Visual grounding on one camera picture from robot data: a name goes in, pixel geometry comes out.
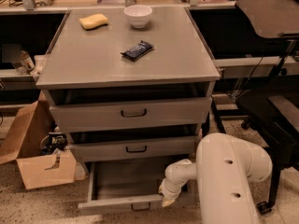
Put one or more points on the white ceramic bowl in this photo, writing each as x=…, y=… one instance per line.
x=138, y=16

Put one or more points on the brown labelled bottle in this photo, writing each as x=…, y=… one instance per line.
x=26, y=60

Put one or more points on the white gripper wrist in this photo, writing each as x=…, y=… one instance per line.
x=170, y=191

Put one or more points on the open cardboard box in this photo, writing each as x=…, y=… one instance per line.
x=23, y=144

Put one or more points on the grey drawer cabinet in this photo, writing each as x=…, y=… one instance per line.
x=86, y=67

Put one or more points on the dark blue snack packet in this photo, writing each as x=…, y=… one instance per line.
x=137, y=51

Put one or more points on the black item in box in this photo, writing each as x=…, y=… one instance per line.
x=53, y=141

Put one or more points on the black office chair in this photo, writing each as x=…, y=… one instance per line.
x=268, y=28

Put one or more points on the grey bottom drawer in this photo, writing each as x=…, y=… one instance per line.
x=126, y=185

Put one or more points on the grey middle drawer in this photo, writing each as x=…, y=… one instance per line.
x=131, y=149

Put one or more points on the grey drawer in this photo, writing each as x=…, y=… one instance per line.
x=131, y=149
x=126, y=185
x=130, y=115

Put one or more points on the yellow sponge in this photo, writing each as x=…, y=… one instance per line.
x=93, y=21

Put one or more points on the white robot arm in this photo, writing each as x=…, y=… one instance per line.
x=224, y=168

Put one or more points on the grey top drawer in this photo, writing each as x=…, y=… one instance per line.
x=130, y=115

